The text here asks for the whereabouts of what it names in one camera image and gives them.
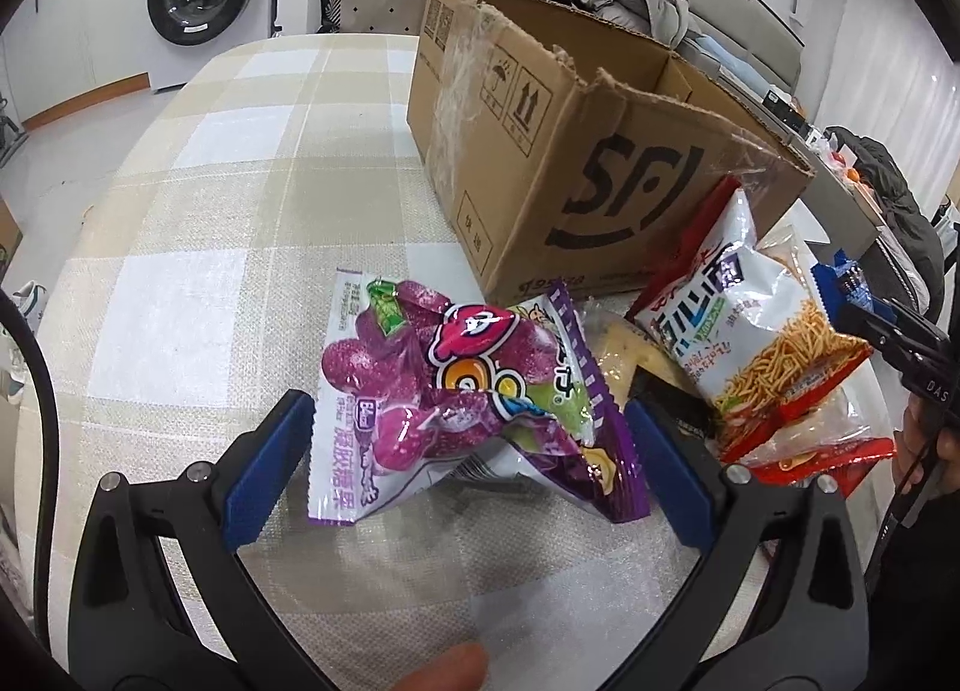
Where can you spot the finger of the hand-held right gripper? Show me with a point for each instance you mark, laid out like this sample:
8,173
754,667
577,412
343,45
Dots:
851,286

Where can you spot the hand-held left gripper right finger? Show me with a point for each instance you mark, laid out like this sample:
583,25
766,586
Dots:
667,466

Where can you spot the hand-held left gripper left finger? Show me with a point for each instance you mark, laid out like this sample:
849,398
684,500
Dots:
270,466

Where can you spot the white stick snack packet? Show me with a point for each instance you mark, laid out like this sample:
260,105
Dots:
750,331

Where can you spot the clear red snack packet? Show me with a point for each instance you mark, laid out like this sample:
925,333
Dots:
825,451

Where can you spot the purple candy packet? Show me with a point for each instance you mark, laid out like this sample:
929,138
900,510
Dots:
420,376

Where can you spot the brown cardboard box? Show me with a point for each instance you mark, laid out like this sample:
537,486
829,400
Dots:
525,159

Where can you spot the person's right hand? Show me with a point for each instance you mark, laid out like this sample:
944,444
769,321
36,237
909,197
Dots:
921,470

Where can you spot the person's left hand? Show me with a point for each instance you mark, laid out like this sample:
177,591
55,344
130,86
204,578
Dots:
446,668

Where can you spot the dark padded jacket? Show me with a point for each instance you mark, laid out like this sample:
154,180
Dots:
892,196

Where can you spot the pale yellow snack packet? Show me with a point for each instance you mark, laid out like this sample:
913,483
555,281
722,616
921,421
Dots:
622,353

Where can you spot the white sneaker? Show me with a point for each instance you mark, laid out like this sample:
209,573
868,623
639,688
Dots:
13,383
30,301

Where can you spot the small cardboard box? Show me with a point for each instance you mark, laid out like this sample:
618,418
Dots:
7,233

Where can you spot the white cabinet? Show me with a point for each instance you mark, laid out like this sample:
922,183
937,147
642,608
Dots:
75,24

